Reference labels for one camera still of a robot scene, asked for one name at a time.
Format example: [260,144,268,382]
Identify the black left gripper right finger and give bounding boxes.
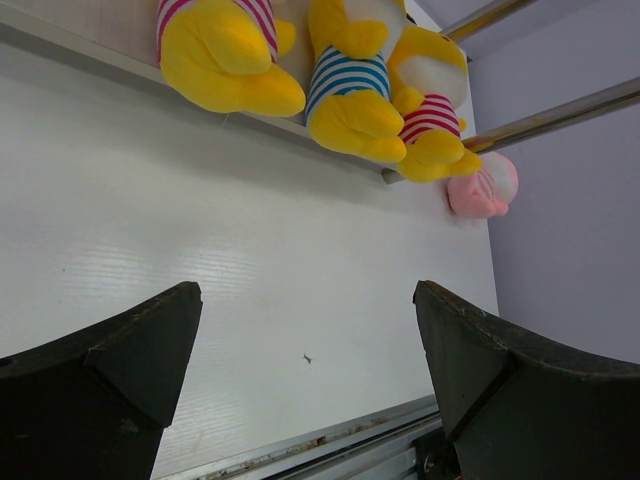
[413,281,639,479]

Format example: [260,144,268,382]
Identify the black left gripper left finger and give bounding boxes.
[1,282,203,479]

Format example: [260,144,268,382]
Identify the yellow frog toy blue stripes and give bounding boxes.
[304,0,407,164]

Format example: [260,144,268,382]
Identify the yellow frog toy red stripes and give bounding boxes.
[387,24,482,183]

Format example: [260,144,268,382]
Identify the yellow frog toy pink stripes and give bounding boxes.
[156,0,306,118]

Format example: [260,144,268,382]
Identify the white two-tier shelf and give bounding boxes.
[0,0,640,185]

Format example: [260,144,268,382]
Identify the aluminium front rail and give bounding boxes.
[169,395,442,479]

